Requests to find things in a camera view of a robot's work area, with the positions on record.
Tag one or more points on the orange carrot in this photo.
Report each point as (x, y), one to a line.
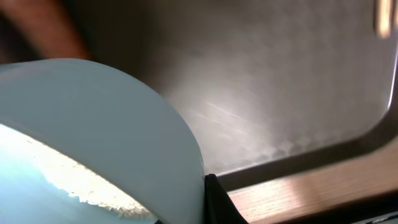
(47, 26)

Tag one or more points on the light blue rice bowl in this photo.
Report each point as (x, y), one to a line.
(60, 114)

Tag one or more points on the dark brown serving tray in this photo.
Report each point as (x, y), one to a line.
(268, 88)

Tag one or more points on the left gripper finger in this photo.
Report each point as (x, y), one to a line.
(219, 208)

